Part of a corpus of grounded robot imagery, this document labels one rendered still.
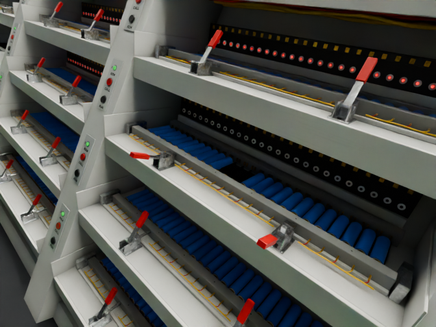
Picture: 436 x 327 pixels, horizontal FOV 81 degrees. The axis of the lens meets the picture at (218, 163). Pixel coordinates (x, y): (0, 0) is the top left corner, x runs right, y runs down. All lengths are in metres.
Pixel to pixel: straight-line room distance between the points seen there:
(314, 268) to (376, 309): 0.08
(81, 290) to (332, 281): 0.58
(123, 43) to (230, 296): 0.58
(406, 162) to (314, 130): 0.11
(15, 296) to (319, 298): 0.81
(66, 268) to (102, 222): 0.19
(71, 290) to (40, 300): 0.12
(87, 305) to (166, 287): 0.26
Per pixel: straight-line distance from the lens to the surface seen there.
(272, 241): 0.33
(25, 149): 1.02
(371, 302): 0.39
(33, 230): 0.95
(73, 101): 0.87
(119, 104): 0.63
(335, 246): 0.40
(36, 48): 1.29
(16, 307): 0.94
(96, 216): 0.68
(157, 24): 0.66
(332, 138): 0.36
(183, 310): 0.51
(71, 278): 0.79
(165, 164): 0.51
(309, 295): 0.38
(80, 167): 0.71
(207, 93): 0.46
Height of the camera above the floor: 0.65
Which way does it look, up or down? 8 degrees down
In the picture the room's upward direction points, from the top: 24 degrees clockwise
